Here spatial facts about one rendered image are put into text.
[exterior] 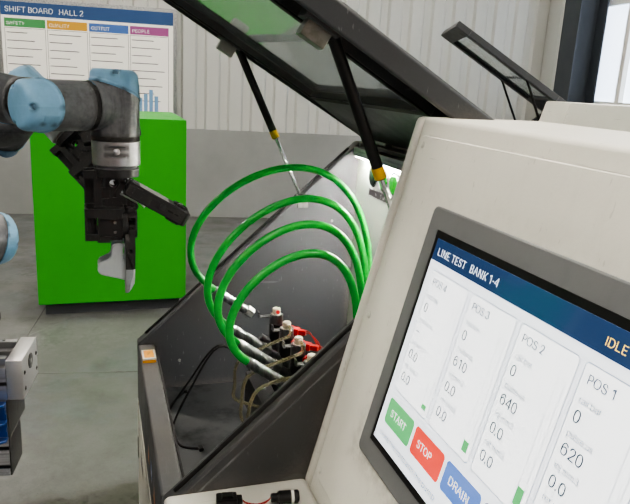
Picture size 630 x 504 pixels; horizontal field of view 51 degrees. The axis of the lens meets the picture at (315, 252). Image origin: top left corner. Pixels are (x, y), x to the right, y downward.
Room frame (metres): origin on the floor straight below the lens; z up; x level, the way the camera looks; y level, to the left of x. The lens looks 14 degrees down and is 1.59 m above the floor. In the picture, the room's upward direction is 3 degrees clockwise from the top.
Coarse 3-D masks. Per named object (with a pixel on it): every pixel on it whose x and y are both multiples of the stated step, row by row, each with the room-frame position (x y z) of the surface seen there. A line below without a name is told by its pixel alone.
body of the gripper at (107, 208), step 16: (96, 176) 1.04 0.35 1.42; (112, 176) 1.03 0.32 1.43; (128, 176) 1.04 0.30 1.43; (96, 192) 1.04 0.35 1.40; (112, 192) 1.05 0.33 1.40; (96, 208) 1.03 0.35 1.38; (112, 208) 1.04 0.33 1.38; (128, 208) 1.04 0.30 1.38; (96, 224) 1.03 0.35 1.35; (112, 224) 1.03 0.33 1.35; (128, 224) 1.04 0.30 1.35; (96, 240) 1.02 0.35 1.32
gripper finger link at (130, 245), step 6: (132, 222) 1.05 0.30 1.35; (132, 228) 1.04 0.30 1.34; (126, 234) 1.03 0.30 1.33; (132, 234) 1.03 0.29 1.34; (126, 240) 1.03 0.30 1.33; (132, 240) 1.03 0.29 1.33; (126, 246) 1.03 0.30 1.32; (132, 246) 1.03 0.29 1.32; (126, 252) 1.04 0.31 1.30; (132, 252) 1.03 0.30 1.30; (126, 258) 1.04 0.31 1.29; (132, 258) 1.03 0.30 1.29; (126, 264) 1.04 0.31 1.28; (132, 264) 1.04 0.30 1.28
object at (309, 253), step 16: (288, 256) 1.03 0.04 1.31; (304, 256) 1.04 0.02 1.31; (320, 256) 1.05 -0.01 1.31; (336, 256) 1.06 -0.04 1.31; (272, 272) 1.02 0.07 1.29; (352, 288) 1.06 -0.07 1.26; (240, 304) 1.00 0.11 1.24; (352, 304) 1.07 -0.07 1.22; (240, 352) 1.01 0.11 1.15; (256, 368) 1.01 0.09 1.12
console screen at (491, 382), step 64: (448, 256) 0.77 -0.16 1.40; (512, 256) 0.66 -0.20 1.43; (448, 320) 0.72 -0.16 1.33; (512, 320) 0.62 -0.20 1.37; (576, 320) 0.55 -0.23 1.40; (384, 384) 0.80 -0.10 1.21; (448, 384) 0.68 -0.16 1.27; (512, 384) 0.59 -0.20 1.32; (576, 384) 0.52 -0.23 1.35; (384, 448) 0.75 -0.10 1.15; (448, 448) 0.64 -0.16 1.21; (512, 448) 0.56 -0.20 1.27; (576, 448) 0.50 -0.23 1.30
